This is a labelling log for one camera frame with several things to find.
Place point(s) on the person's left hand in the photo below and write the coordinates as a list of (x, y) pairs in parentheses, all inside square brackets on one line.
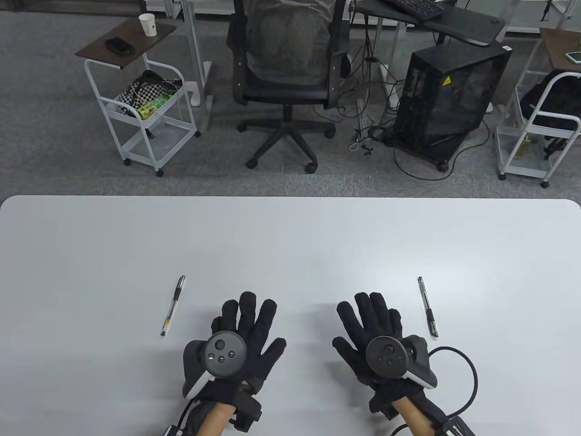
[(263, 327)]

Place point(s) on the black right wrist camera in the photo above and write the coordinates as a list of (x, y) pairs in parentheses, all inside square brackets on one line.
[(456, 424)]

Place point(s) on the black backpack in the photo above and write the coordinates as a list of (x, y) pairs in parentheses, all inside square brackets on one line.
[(551, 102)]

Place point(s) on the teal phone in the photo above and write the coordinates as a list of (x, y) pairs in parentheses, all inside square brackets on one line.
[(574, 56)]

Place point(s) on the black right hand controller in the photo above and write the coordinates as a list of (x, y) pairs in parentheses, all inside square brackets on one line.
[(388, 356)]

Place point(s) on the small black case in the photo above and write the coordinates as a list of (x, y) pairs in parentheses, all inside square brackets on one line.
[(119, 46)]

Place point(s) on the white table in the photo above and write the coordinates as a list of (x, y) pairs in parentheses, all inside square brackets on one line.
[(290, 245)]

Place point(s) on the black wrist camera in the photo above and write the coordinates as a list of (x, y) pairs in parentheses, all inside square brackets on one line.
[(248, 411), (456, 424)]

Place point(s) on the black office chair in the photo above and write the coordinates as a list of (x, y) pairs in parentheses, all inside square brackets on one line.
[(286, 97)]

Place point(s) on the white paper cup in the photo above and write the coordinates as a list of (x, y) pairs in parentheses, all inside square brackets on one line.
[(148, 24)]

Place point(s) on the black hand controller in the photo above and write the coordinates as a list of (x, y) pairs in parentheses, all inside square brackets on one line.
[(224, 354), (388, 356)]

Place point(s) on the black desk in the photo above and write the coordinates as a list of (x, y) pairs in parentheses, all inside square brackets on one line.
[(454, 18)]

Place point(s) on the clear pen with silver tip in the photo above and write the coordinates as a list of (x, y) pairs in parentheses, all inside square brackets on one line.
[(173, 305)]

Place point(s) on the clear pen with black grip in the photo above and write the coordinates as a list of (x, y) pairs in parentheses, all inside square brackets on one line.
[(427, 308)]

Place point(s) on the black white checkered bag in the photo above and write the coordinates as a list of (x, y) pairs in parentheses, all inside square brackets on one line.
[(145, 91)]

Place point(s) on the black left hand controller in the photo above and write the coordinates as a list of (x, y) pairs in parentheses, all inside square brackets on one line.
[(224, 354)]

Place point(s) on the person's right hand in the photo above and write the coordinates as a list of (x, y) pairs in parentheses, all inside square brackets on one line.
[(363, 318)]

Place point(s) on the black computer tower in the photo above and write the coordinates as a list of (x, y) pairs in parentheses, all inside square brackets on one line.
[(447, 102)]

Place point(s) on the black keyboard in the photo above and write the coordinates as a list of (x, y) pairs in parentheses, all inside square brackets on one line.
[(417, 7)]

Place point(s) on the person's right forearm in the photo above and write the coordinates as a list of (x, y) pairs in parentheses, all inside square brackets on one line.
[(415, 418)]

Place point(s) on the green snack packet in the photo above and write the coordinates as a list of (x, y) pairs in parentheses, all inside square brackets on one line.
[(153, 106)]

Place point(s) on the person's left forearm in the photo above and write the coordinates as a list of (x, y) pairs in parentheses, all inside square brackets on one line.
[(215, 420)]

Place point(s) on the white cart with wooden top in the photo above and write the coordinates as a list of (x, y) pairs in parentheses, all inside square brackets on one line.
[(533, 150), (136, 47)]

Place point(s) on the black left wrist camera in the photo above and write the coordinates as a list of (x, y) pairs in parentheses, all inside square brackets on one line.
[(248, 411)]

